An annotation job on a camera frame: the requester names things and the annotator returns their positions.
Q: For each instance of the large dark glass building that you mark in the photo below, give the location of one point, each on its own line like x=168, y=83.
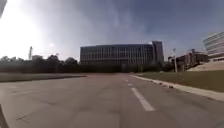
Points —
x=116, y=54

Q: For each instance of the grey asphalt road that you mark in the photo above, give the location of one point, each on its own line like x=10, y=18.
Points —
x=93, y=103

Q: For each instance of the white dashed road line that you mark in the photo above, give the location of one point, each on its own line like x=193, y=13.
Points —
x=142, y=99

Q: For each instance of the pale lamp pole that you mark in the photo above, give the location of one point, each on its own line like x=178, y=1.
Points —
x=175, y=61

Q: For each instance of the row of dark trees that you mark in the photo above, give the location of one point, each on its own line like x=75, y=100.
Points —
x=40, y=65

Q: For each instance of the pale concrete kerb strip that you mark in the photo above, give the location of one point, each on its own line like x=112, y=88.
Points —
x=186, y=88

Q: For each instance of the brown low building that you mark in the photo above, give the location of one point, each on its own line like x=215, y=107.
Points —
x=190, y=58

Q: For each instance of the grass lawn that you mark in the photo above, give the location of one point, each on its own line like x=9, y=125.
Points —
x=193, y=80

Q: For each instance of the pale tower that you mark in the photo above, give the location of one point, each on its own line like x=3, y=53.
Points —
x=30, y=53

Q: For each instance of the grass verge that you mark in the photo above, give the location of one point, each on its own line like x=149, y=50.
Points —
x=30, y=77

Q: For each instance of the pale stone steps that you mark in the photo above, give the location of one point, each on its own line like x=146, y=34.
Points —
x=208, y=66

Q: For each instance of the white curved building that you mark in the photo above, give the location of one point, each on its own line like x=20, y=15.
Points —
x=215, y=46

